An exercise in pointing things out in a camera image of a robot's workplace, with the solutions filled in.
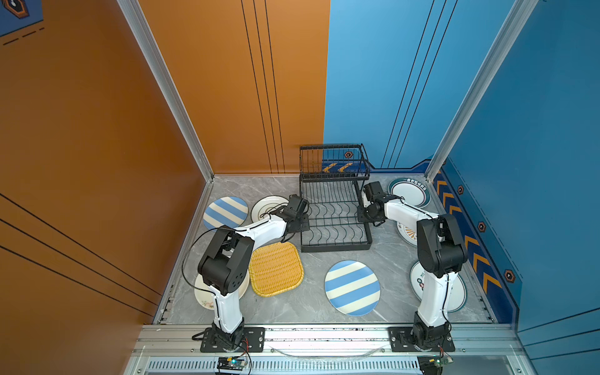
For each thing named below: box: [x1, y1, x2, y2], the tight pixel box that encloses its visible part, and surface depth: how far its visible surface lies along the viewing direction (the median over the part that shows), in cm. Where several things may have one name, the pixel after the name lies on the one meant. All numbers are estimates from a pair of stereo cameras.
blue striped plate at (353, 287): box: [325, 259, 382, 318], surface depth 85 cm
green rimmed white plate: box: [387, 177, 432, 209], surface depth 115 cm
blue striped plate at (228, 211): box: [203, 196, 250, 231], surface depth 108 cm
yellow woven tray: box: [248, 241, 305, 297], surface depth 89 cm
